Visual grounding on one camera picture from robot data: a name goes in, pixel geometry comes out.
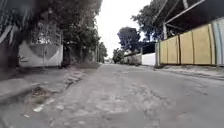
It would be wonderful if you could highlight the dark roof canopy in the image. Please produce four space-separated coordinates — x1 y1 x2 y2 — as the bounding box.
151 0 224 41

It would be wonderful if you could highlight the grey cracked asphalt road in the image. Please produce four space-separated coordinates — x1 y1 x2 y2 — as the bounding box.
0 63 224 128

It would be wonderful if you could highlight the row of dark trees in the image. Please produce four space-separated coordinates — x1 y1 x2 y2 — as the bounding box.
0 0 109 69

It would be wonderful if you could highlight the white painted wall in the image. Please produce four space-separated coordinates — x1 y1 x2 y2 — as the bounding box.
18 31 64 68

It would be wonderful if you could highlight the round dark tree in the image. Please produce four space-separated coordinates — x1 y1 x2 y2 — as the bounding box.
116 26 142 53

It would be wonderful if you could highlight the small dark tree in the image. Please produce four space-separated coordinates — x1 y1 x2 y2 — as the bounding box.
112 47 125 64

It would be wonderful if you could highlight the grey concrete pavement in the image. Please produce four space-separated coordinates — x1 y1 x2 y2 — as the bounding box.
0 66 88 105

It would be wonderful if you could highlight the tall dark tree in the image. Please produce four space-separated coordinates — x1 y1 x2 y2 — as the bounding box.
130 0 174 43

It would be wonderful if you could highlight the yellow panel fence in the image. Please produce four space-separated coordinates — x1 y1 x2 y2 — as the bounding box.
154 17 224 68

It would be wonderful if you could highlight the white low wall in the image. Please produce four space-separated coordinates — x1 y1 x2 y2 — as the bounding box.
123 52 157 67

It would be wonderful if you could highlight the grey raised kerb pavement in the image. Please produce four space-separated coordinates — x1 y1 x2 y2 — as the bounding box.
146 64 224 81

